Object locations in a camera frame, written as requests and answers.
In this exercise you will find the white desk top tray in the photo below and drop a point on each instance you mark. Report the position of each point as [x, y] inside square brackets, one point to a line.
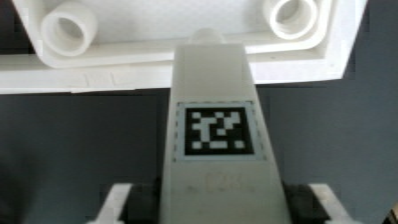
[101, 32]

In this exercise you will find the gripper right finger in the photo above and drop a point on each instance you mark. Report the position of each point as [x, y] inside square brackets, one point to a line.
[314, 205]

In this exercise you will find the white L-shaped obstacle wall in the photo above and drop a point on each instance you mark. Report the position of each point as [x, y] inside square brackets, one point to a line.
[279, 67]

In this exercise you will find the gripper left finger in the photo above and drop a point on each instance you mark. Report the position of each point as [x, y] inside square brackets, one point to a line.
[129, 204]

